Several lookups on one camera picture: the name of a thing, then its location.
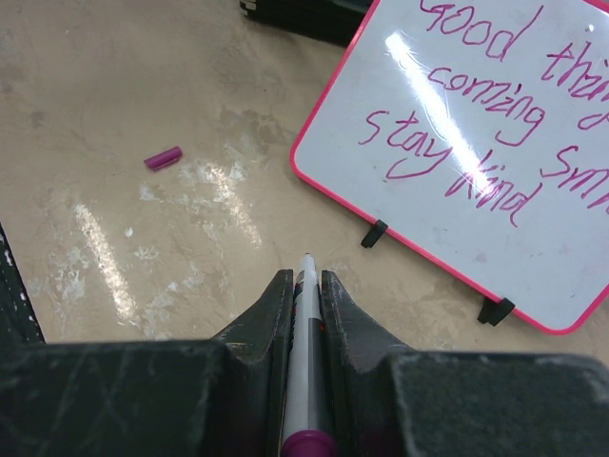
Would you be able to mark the whiteboard with pink frame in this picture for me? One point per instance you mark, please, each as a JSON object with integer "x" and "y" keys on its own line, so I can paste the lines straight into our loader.
{"x": 476, "y": 133}

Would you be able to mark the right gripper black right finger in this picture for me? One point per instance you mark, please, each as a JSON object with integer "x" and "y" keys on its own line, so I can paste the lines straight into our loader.
{"x": 392, "y": 400}

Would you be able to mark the black hard case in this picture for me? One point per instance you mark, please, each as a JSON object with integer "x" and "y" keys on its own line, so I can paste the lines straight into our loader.
{"x": 332, "y": 21}

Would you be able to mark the purple capped whiteboard marker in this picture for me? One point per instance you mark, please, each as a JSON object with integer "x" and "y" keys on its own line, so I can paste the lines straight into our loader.
{"x": 308, "y": 419}

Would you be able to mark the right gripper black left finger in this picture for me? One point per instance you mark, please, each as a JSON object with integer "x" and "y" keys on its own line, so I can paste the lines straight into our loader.
{"x": 221, "y": 396}

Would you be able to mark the purple marker cap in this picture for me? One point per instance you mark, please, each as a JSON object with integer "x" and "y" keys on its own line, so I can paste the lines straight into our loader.
{"x": 164, "y": 159}

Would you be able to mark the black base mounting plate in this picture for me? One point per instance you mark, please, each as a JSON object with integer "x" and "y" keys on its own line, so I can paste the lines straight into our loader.
{"x": 19, "y": 324}

